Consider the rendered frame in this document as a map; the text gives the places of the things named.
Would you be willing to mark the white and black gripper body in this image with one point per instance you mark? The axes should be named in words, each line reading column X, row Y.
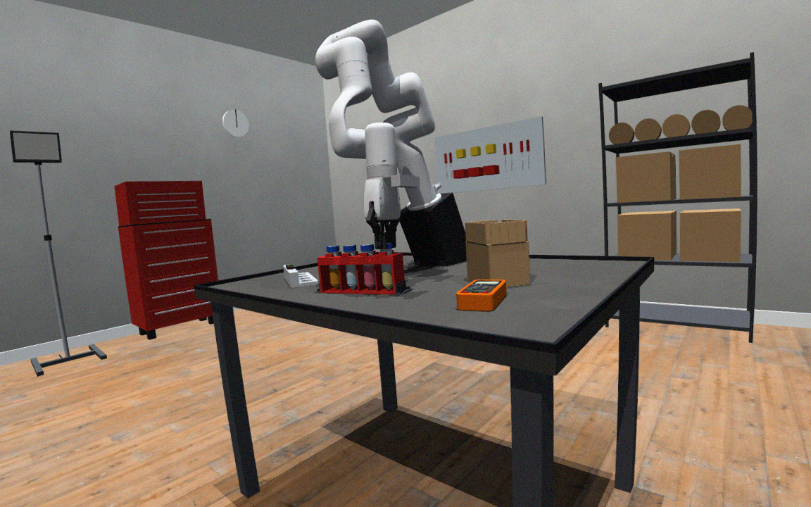
column 386, row 198

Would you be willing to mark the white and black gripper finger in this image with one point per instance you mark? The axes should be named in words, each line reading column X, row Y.
column 378, row 230
column 391, row 230

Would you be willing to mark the brown cardboard box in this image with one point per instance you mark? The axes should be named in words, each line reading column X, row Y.
column 498, row 252

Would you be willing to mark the orange digital multimeter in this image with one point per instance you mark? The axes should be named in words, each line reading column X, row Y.
column 481, row 295

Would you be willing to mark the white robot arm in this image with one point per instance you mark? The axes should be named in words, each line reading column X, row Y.
column 362, row 74

